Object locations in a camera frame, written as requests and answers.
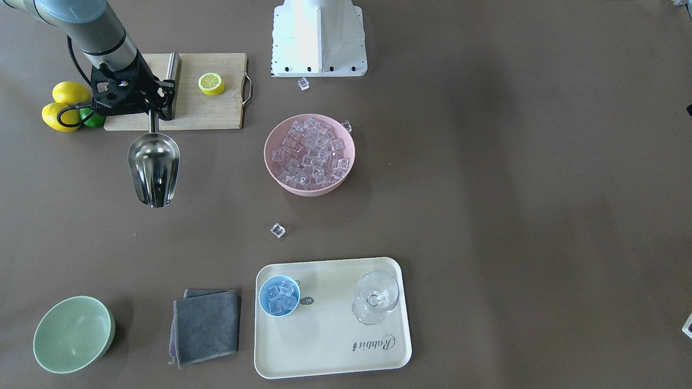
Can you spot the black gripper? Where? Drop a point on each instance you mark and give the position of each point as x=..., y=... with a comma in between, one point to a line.
x=141, y=71

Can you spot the stainless steel ice scoop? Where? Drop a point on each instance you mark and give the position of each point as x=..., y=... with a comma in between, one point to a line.
x=153, y=160

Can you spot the stray ice cube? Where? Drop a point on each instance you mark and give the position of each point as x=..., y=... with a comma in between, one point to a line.
x=303, y=83
x=278, y=230
x=347, y=125

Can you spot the pink bowl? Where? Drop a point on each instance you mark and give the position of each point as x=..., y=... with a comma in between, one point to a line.
x=308, y=189

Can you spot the pile of clear ice cubes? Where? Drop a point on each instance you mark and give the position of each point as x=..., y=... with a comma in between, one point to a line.
x=311, y=154

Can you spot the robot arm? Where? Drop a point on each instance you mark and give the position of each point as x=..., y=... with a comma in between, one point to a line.
x=92, y=25

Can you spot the light blue plastic cup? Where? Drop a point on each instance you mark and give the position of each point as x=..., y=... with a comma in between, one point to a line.
x=261, y=288

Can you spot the steel muddler black tip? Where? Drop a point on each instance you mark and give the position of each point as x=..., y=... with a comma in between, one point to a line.
x=174, y=69

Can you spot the half lemon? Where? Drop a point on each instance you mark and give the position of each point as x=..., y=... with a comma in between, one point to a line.
x=211, y=84

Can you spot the wooden cutting board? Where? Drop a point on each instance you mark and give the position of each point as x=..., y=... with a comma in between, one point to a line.
x=196, y=111

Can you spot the green lime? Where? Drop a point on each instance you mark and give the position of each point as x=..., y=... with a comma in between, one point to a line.
x=90, y=119

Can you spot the upper yellow lemon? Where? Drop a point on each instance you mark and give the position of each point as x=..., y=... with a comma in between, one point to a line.
x=70, y=93

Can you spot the yellow lemon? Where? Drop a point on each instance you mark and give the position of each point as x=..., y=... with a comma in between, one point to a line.
x=70, y=118
x=70, y=93

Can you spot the lower yellow lemon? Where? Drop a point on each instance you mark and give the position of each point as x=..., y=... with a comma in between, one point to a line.
x=70, y=118

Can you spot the grey folded cloth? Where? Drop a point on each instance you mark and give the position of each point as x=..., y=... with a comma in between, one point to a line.
x=205, y=326

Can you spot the green ceramic bowl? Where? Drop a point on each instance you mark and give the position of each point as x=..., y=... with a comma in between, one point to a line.
x=73, y=334

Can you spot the cream rectangular serving tray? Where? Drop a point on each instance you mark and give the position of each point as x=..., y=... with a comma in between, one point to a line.
x=322, y=336

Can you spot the clear wine glass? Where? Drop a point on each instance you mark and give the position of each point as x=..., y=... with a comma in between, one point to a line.
x=376, y=295

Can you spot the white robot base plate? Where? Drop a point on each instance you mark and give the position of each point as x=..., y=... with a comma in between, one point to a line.
x=318, y=39

